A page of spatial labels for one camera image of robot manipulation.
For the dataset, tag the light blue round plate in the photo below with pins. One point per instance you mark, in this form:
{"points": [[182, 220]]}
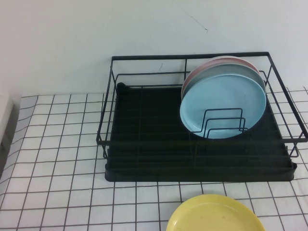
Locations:
{"points": [[223, 96]]}

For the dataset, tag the pink round plate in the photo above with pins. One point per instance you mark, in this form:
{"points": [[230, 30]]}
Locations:
{"points": [[211, 63]]}

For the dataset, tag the grey round plate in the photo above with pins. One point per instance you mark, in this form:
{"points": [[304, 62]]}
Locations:
{"points": [[228, 71]]}

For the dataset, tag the yellow round plate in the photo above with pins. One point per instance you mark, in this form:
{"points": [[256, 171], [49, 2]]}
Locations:
{"points": [[211, 216]]}

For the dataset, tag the black plastic drip tray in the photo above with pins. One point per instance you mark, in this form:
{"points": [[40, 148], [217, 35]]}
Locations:
{"points": [[168, 176]]}

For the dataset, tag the white checked tablecloth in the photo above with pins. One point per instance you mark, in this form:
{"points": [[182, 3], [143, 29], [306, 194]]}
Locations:
{"points": [[60, 168]]}

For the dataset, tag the white panel edge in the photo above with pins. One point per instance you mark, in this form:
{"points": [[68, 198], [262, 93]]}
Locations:
{"points": [[5, 113]]}

